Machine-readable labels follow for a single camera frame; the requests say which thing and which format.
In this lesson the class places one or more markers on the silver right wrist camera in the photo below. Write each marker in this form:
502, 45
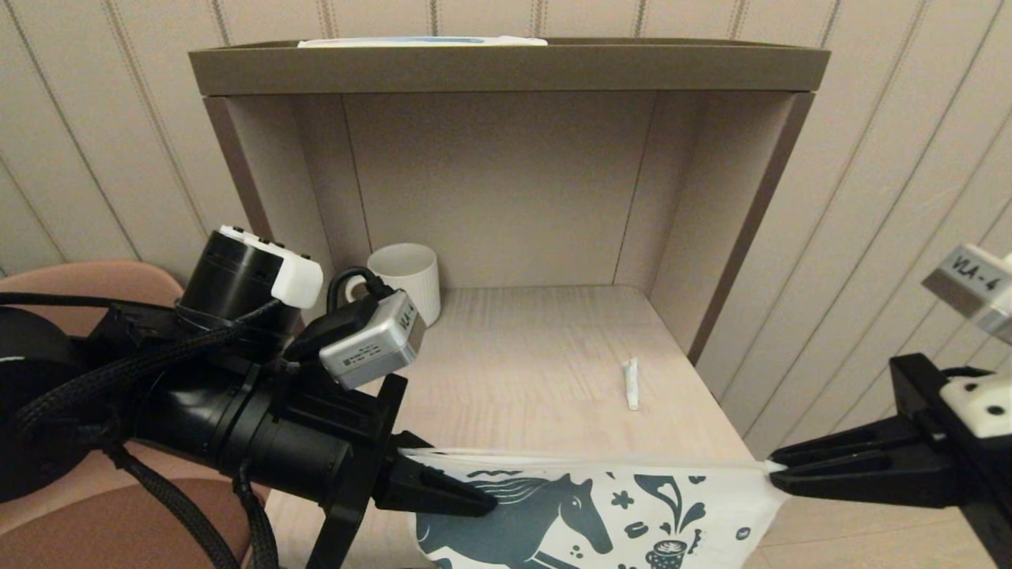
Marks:
976, 288

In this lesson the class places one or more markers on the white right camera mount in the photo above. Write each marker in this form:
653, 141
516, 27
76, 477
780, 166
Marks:
980, 407

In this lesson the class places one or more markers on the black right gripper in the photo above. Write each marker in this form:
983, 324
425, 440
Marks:
988, 490

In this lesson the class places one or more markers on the brown shell chair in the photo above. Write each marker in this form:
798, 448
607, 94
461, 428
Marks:
79, 545

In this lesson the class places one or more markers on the flat white and blue box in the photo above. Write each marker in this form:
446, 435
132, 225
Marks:
419, 41

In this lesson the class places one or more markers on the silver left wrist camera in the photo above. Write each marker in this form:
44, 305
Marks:
371, 340

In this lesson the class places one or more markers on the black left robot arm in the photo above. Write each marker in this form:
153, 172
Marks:
229, 273

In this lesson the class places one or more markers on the white ribbed ceramic mug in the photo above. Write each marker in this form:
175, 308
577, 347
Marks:
415, 273

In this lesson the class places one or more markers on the brown open shelf cabinet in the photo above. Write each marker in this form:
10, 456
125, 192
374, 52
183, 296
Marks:
506, 182

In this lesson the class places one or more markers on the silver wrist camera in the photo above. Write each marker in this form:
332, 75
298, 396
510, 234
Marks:
976, 288
371, 340

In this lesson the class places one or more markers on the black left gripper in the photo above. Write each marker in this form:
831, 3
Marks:
300, 446

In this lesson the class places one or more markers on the white horse-print zipper pouch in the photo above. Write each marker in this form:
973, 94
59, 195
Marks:
632, 521

